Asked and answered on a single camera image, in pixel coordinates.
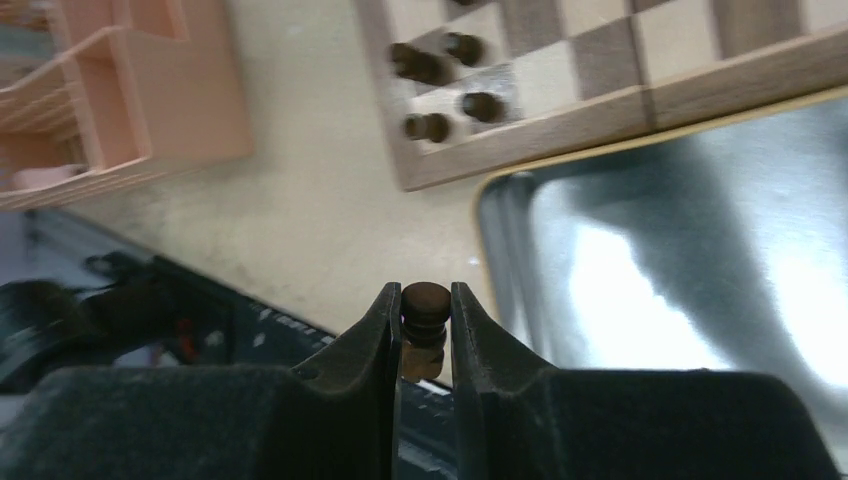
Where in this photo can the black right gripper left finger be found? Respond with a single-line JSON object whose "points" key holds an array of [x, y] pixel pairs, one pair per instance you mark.
{"points": [[332, 416]]}

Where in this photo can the orange plastic basket tray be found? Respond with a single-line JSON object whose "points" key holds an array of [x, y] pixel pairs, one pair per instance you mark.
{"points": [[98, 96]]}

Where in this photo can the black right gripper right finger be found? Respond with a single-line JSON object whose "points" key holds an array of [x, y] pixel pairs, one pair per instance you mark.
{"points": [[520, 417]]}

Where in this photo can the dark chess piece on board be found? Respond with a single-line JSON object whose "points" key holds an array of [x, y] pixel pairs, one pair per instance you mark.
{"points": [[428, 67], [467, 49], [432, 127]]}

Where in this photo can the metal gold-rimmed tin tray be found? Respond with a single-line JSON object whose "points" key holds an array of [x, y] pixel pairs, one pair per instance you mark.
{"points": [[720, 247]]}

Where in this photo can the dark chess piece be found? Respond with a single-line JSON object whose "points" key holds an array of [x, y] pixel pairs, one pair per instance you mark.
{"points": [[482, 106], [425, 310], [428, 67], [467, 49], [432, 127]]}

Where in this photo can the wooden chess board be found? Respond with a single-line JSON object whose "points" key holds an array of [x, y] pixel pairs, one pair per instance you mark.
{"points": [[574, 75]]}

